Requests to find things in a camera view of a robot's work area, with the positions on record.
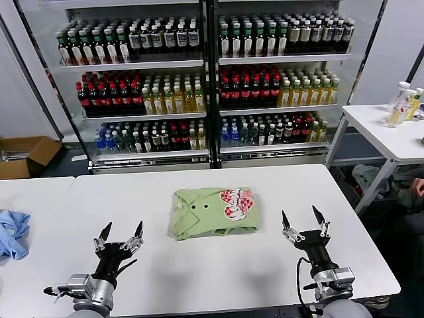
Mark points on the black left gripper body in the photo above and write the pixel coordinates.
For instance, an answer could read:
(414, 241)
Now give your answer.
(111, 260)

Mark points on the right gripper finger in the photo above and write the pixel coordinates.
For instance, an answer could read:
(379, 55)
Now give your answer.
(325, 228)
(291, 236)

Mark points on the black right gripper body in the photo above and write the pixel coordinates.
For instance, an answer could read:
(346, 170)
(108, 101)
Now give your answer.
(316, 251)

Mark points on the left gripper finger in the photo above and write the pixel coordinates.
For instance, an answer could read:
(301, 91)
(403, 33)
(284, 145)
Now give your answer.
(101, 242)
(135, 243)

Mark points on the light green polo shirt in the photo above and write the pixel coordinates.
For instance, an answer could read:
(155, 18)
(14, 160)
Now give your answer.
(205, 222)

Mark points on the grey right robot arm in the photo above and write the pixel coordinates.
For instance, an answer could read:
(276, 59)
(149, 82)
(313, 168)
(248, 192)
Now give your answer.
(328, 281)

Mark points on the bystander bare hand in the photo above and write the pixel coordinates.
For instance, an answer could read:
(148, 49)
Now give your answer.
(419, 188)

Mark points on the light grey garment pile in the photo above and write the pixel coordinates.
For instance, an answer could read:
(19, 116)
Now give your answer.
(366, 175)

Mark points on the green garment pile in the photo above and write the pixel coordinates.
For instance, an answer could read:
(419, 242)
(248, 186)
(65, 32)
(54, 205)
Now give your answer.
(402, 198)

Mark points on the small white floor object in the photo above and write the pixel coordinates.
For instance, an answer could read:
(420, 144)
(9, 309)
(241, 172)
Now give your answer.
(79, 158)

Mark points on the light blue crumpled garment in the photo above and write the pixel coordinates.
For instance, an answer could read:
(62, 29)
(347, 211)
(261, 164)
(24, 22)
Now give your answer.
(13, 232)

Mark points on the bystander dark trouser leg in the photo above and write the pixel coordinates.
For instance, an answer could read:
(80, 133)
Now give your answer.
(414, 225)

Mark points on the blue water bottle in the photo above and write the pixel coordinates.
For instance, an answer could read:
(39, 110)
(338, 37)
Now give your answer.
(235, 137)
(110, 144)
(100, 143)
(225, 137)

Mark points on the red cap cola bottle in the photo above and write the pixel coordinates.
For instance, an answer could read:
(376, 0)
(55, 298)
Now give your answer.
(266, 93)
(94, 99)
(276, 92)
(236, 94)
(246, 93)
(175, 139)
(83, 99)
(184, 139)
(306, 131)
(105, 99)
(256, 93)
(225, 94)
(297, 131)
(137, 98)
(127, 98)
(116, 98)

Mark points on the clear green water bottle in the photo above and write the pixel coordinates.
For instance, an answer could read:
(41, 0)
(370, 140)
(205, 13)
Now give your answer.
(253, 135)
(128, 142)
(244, 136)
(119, 143)

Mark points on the dark drink bottle white cap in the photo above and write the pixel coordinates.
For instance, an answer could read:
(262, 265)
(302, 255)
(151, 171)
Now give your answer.
(271, 135)
(138, 143)
(289, 133)
(165, 141)
(156, 141)
(280, 134)
(147, 142)
(262, 136)

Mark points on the brown cardboard box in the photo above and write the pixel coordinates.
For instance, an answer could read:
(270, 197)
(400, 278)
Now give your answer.
(46, 149)

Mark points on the white side table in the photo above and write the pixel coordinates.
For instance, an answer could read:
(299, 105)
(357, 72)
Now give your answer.
(374, 129)

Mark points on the silver metal rods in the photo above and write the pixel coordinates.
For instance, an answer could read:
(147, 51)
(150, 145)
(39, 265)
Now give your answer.
(15, 155)

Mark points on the yellow juice bottle white cap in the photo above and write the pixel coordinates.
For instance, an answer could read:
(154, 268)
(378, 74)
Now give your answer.
(395, 117)

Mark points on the clear bottle red print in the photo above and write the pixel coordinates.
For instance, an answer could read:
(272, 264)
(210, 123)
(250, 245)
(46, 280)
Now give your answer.
(397, 101)

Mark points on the yellow juice bottle green cap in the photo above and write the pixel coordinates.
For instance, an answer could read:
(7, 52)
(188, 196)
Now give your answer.
(413, 109)

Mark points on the dark round jar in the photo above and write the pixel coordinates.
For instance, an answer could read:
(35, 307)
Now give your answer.
(421, 112)

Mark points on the white capped clear bottle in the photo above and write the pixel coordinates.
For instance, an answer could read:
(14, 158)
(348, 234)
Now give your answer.
(420, 90)

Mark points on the beverage display shelf unit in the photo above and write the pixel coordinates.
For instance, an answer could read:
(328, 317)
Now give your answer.
(285, 59)
(132, 63)

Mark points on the dark bottle blue white label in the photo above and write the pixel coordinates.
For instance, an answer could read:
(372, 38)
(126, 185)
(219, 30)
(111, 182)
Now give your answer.
(170, 38)
(328, 35)
(157, 39)
(338, 35)
(193, 37)
(181, 38)
(145, 40)
(349, 35)
(317, 35)
(134, 41)

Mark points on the dark bottle beige label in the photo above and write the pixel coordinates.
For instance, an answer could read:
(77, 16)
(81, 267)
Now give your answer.
(305, 36)
(295, 37)

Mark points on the green cap tea bottle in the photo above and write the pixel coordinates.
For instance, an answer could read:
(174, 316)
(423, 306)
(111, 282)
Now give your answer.
(283, 39)
(236, 41)
(65, 49)
(123, 46)
(272, 39)
(248, 40)
(100, 48)
(260, 40)
(88, 48)
(77, 49)
(225, 41)
(111, 47)

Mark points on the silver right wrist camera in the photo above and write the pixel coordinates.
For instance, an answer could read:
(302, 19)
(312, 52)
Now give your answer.
(345, 279)

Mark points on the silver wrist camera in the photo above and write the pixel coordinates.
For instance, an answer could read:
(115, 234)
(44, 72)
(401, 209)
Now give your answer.
(79, 286)
(345, 279)

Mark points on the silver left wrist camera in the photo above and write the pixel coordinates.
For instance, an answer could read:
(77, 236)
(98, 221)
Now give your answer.
(79, 286)

